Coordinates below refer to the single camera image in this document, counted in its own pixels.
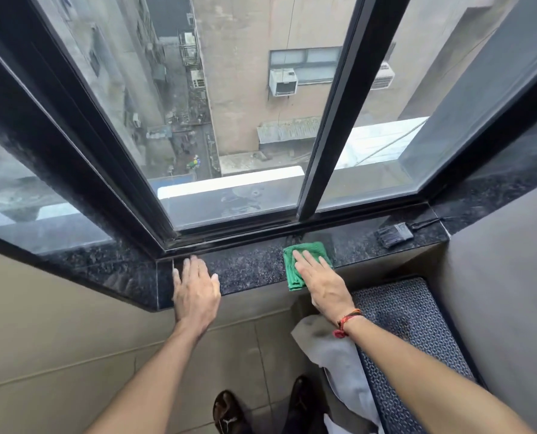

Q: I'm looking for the red thread bracelet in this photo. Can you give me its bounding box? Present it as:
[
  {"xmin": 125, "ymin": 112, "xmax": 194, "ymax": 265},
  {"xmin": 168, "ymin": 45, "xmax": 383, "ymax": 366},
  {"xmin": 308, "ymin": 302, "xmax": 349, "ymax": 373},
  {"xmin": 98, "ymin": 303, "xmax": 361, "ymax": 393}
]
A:
[{"xmin": 333, "ymin": 309, "xmax": 363, "ymax": 339}]

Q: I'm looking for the beige concrete building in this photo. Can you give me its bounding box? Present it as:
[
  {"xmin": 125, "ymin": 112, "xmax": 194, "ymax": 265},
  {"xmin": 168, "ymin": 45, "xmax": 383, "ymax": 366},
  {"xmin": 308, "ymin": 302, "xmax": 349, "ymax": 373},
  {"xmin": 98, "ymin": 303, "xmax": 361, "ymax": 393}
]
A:
[{"xmin": 190, "ymin": 0, "xmax": 522, "ymax": 170}]

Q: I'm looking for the white outer ledge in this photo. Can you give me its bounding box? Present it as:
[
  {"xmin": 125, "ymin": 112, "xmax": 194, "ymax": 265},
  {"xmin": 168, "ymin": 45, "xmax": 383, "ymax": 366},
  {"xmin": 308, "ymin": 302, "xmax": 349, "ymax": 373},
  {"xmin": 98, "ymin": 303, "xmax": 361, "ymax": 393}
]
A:
[{"xmin": 156, "ymin": 165, "xmax": 306, "ymax": 200}]

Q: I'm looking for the grey corrugated awning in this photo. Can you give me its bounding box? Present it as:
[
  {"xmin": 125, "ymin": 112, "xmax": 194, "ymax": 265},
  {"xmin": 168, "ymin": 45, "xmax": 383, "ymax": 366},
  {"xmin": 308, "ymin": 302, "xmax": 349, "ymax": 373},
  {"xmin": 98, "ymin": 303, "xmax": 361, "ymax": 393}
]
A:
[{"xmin": 256, "ymin": 116, "xmax": 322, "ymax": 146}]

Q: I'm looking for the blue patterned seat cushion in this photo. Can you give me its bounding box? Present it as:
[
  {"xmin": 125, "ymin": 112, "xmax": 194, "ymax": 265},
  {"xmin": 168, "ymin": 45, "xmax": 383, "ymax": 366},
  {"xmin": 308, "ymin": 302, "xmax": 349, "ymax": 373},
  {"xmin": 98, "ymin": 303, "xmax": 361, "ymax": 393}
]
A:
[{"xmin": 351, "ymin": 276, "xmax": 487, "ymax": 434}]

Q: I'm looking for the black granite window sill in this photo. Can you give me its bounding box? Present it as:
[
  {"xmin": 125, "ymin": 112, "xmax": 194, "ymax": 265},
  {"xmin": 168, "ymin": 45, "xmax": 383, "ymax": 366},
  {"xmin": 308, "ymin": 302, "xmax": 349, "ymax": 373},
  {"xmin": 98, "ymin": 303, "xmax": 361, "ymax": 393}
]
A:
[{"xmin": 0, "ymin": 104, "xmax": 537, "ymax": 313}]

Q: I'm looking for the green microfibre cloth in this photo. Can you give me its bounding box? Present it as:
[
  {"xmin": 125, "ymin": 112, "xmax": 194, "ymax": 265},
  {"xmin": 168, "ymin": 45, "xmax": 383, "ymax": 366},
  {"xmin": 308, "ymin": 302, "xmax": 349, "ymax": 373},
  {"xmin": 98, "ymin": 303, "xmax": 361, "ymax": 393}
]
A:
[{"xmin": 283, "ymin": 241, "xmax": 333, "ymax": 292}]

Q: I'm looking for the person's left hand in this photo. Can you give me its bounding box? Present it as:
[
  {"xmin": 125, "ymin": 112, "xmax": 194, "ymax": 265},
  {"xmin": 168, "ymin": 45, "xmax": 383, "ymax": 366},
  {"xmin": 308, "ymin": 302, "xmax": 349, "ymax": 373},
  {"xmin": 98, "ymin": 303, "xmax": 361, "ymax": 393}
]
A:
[{"xmin": 172, "ymin": 255, "xmax": 222, "ymax": 334}]

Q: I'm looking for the dark leather shoe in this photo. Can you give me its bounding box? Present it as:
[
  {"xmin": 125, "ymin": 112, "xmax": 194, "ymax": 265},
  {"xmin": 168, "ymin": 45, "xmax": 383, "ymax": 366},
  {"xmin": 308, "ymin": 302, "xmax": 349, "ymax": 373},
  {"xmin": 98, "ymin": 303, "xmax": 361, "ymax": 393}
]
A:
[
  {"xmin": 212, "ymin": 390, "xmax": 247, "ymax": 434},
  {"xmin": 281, "ymin": 375, "xmax": 318, "ymax": 434}
]

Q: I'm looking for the person's right forearm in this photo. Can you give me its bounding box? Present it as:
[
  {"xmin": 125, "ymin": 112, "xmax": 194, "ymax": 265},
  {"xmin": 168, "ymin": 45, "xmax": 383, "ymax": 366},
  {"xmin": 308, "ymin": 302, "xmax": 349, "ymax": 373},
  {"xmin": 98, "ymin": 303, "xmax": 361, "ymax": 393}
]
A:
[{"xmin": 341, "ymin": 314, "xmax": 536, "ymax": 434}]

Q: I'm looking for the white window air conditioner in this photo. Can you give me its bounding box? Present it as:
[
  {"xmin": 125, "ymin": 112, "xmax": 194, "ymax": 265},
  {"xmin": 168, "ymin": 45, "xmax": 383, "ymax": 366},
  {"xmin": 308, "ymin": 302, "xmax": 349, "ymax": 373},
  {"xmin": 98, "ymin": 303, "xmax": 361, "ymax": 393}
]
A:
[
  {"xmin": 268, "ymin": 68, "xmax": 299, "ymax": 98},
  {"xmin": 370, "ymin": 61, "xmax": 396, "ymax": 91}
]

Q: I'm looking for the person's left forearm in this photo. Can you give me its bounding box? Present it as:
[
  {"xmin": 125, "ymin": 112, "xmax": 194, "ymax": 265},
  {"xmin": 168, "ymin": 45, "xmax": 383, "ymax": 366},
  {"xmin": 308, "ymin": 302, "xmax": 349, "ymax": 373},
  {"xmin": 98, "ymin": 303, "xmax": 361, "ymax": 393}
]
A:
[{"xmin": 84, "ymin": 324, "xmax": 206, "ymax": 434}]

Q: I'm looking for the person's right hand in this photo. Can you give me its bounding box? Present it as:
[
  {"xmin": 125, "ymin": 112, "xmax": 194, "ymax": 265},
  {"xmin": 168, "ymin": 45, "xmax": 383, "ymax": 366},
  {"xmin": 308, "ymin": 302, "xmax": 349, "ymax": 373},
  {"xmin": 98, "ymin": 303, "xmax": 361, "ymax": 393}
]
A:
[{"xmin": 292, "ymin": 249, "xmax": 357, "ymax": 324}]

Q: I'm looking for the black flat paint brush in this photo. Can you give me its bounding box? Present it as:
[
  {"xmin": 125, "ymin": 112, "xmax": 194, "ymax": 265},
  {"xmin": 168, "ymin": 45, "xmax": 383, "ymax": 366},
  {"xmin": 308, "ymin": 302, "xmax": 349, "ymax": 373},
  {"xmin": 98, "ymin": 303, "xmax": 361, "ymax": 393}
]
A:
[{"xmin": 375, "ymin": 217, "xmax": 443, "ymax": 249}]

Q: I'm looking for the grey cloth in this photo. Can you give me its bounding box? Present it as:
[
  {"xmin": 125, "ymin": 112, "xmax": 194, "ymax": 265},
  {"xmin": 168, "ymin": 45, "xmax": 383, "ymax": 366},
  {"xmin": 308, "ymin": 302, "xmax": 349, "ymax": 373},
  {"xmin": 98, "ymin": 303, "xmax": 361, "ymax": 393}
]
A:
[{"xmin": 290, "ymin": 315, "xmax": 385, "ymax": 434}]

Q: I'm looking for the building window with dark frame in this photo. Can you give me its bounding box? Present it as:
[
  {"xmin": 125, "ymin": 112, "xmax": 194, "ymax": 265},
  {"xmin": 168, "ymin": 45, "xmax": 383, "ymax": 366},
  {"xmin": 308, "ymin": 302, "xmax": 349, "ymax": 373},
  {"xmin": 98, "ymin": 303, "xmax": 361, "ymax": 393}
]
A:
[{"xmin": 268, "ymin": 46, "xmax": 344, "ymax": 85}]

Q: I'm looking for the black window frame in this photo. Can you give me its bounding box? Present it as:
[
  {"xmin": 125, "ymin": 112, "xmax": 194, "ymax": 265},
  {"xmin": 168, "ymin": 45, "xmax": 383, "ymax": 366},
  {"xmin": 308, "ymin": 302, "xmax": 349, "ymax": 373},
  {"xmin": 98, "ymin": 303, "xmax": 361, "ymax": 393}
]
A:
[{"xmin": 0, "ymin": 0, "xmax": 537, "ymax": 257}]

